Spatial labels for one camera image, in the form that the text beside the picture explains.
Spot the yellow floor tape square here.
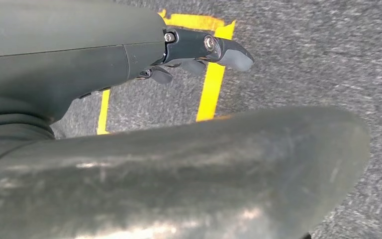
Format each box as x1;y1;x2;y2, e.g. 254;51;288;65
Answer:
96;9;237;135

